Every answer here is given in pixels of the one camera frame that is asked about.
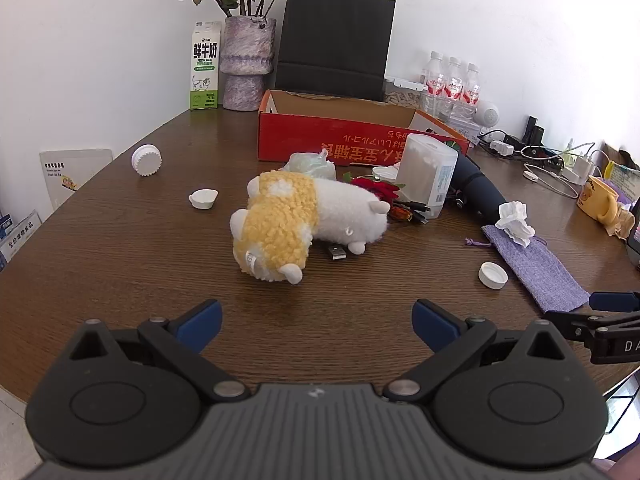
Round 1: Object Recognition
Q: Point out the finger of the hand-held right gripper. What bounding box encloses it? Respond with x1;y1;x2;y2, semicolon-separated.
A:
589;290;640;313
545;310;640;343

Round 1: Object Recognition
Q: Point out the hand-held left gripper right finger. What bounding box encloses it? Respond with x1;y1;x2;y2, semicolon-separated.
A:
384;299;571;403

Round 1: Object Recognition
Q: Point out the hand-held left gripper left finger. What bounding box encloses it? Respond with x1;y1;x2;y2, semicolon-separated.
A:
65;299;251;403

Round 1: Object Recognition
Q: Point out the purple cloth drawstring pouch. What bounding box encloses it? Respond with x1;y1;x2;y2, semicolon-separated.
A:
465;224;591;311

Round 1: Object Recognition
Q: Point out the black multi-head charging cable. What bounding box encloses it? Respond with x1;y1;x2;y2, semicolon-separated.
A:
327;199;431;262

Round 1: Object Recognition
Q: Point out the yellow white plush toy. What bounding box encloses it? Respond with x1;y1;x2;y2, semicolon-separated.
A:
230;170;392;286

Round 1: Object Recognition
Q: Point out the red artificial rose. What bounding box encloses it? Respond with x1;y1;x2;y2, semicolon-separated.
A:
343;171;407;206

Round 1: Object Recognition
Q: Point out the dark blue pouch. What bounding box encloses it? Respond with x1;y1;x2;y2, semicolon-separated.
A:
452;152;508;223

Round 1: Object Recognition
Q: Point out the clear cotton swab container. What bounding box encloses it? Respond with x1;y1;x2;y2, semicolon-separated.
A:
396;133;459;219

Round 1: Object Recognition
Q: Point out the white ribbed lid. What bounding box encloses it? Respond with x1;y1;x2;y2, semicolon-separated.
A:
131;144;163;177

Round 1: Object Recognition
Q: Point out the green plastic bag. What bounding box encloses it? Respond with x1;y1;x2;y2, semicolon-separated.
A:
278;150;337;181

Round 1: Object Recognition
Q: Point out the red cardboard box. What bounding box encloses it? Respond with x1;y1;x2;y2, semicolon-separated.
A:
257;90;471;163

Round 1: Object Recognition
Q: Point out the clear lidded food container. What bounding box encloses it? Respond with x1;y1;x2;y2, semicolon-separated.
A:
384;76;426;109

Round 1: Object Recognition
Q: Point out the beige crumpled cloth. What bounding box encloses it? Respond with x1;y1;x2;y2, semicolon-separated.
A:
604;204;637;239

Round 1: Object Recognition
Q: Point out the yellow cartoon mug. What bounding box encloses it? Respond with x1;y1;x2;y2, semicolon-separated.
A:
576;175;621;223

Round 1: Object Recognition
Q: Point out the small white cup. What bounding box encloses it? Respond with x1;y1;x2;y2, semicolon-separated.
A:
188;188;220;211

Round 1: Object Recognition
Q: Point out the crumpled white tissue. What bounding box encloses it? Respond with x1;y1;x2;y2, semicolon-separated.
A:
495;201;536;248

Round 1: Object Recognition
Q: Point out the printed paper packet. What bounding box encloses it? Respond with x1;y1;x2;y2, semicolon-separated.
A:
603;160;640;201

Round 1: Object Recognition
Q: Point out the black upright device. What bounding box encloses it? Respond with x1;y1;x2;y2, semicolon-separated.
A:
520;116;546;144

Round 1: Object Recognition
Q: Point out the white printed board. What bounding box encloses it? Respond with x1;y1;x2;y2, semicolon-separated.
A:
39;149;113;211

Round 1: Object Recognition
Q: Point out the white printed tin box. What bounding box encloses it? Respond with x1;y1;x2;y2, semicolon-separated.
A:
447;112;485;143

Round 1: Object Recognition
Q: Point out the blue printed box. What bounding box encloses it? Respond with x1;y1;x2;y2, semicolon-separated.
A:
0;212;13;272

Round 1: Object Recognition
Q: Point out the white round speaker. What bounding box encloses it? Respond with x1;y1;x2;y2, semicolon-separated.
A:
474;101;501;128

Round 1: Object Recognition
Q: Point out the clear water bottle red label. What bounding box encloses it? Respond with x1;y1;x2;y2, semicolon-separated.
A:
461;62;483;121
420;51;448;116
442;56;467;118

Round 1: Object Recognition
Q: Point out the green white milk carton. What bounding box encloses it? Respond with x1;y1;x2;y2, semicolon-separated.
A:
189;21;223;111

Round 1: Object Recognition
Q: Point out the purple mottled vase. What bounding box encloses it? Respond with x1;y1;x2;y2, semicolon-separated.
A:
219;15;277;111

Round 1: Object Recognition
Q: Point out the black paper bag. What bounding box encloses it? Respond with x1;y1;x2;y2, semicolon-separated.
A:
274;0;397;102

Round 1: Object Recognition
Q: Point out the white wall charger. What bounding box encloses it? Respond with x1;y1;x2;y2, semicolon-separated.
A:
560;155;593;186

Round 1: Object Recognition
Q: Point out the white cable with puck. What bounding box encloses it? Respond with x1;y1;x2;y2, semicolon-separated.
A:
522;162;581;199

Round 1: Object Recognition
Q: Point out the chargers and cables cluster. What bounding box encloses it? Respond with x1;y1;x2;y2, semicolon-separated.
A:
477;130;566;161

